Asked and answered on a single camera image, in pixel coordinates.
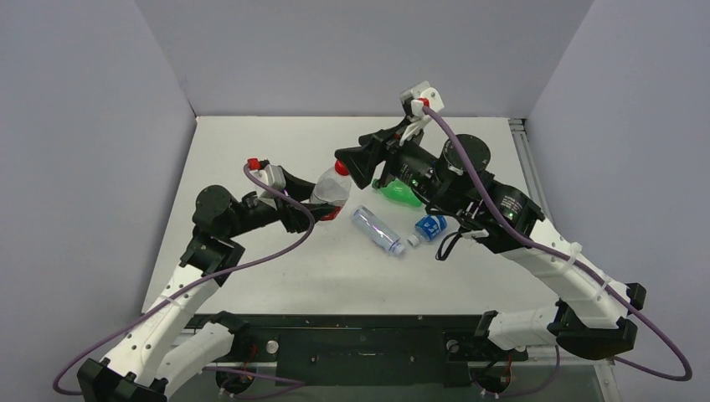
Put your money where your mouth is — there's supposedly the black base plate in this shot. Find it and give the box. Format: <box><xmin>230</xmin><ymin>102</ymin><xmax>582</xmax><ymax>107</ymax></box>
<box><xmin>217</xmin><ymin>314</ymin><xmax>528</xmax><ymax>387</ymax></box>

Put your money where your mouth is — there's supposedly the blue label small bottle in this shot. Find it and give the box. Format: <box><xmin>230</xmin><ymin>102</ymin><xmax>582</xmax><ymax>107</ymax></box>
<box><xmin>407</xmin><ymin>215</ymin><xmax>448</xmax><ymax>248</ymax></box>

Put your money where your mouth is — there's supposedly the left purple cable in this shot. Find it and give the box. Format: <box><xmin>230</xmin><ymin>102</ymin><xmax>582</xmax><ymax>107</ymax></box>
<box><xmin>52</xmin><ymin>162</ymin><xmax>316</xmax><ymax>399</ymax></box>

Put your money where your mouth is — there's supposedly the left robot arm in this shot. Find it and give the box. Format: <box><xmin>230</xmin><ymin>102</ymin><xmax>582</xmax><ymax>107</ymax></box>
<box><xmin>77</xmin><ymin>161</ymin><xmax>352</xmax><ymax>401</ymax></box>

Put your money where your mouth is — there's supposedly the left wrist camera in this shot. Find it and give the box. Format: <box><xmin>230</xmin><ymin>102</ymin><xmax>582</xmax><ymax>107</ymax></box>
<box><xmin>246</xmin><ymin>158</ymin><xmax>286</xmax><ymax>209</ymax></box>

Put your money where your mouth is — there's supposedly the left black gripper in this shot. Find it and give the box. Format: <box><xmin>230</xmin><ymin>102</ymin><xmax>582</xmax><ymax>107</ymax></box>
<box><xmin>224</xmin><ymin>168</ymin><xmax>335</xmax><ymax>239</ymax></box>

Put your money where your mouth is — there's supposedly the red bottle cap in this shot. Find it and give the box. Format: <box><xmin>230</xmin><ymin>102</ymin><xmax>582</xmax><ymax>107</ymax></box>
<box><xmin>334</xmin><ymin>160</ymin><xmax>350</xmax><ymax>176</ymax></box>

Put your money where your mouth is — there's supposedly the purple cable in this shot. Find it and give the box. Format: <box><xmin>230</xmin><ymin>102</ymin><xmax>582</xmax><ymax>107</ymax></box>
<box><xmin>422</xmin><ymin>105</ymin><xmax>693</xmax><ymax>383</ymax></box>
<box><xmin>52</xmin><ymin>162</ymin><xmax>316</xmax><ymax>399</ymax></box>

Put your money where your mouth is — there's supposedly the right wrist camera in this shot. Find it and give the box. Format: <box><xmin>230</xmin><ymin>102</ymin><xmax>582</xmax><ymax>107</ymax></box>
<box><xmin>399</xmin><ymin>80</ymin><xmax>445</xmax><ymax>145</ymax></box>

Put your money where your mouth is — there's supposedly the aluminium frame rail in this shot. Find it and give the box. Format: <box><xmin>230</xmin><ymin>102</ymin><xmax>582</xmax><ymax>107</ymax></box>
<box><xmin>508</xmin><ymin>118</ymin><xmax>622</xmax><ymax>402</ymax></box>

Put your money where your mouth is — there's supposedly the clear bluish bottle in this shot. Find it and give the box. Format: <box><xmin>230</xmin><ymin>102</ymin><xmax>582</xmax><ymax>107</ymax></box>
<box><xmin>351</xmin><ymin>205</ymin><xmax>405</xmax><ymax>256</ymax></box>

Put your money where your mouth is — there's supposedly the green plastic bottle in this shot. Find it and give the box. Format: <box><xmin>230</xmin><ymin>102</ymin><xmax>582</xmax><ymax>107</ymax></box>
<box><xmin>371</xmin><ymin>179</ymin><xmax>423</xmax><ymax>209</ymax></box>

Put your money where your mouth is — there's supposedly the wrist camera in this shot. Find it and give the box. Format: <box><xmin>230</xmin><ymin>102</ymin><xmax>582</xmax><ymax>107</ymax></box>
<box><xmin>246</xmin><ymin>158</ymin><xmax>286</xmax><ymax>209</ymax></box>
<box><xmin>399</xmin><ymin>80</ymin><xmax>445</xmax><ymax>145</ymax></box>

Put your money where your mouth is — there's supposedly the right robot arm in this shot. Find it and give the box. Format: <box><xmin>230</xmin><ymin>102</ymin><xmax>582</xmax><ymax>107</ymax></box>
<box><xmin>334</xmin><ymin>128</ymin><xmax>646</xmax><ymax>360</ymax></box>

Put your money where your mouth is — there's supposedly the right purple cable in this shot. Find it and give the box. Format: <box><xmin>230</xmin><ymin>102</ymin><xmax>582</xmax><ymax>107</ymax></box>
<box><xmin>422</xmin><ymin>105</ymin><xmax>693</xmax><ymax>383</ymax></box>

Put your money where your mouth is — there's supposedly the red label clear bottle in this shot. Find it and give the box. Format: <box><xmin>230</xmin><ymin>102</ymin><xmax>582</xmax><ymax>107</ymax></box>
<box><xmin>309</xmin><ymin>166</ymin><xmax>352</xmax><ymax>207</ymax></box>

